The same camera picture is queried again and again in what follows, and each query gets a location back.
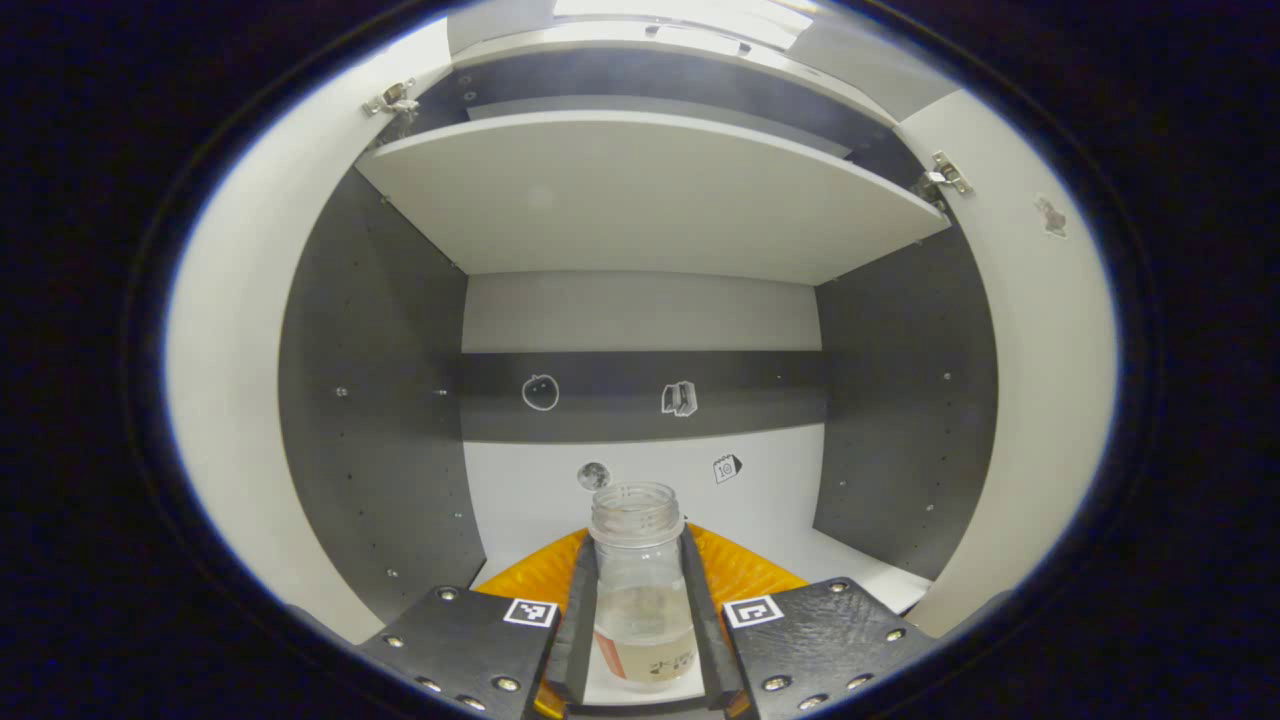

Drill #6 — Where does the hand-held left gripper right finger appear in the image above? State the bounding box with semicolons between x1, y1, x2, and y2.
680;522;936;720

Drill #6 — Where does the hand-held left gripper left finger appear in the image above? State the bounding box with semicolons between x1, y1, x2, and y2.
355;528;601;719

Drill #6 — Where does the clear glass bottle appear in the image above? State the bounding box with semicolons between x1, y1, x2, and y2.
588;482;699;693

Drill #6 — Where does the white cabinet door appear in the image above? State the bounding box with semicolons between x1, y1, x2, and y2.
900;90;1119;641
163;15;451;646

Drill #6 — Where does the grey and white cabinet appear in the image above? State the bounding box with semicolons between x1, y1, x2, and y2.
278;15;1001;706

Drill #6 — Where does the large ceiling light panel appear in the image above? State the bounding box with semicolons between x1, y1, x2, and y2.
553;0;823;46

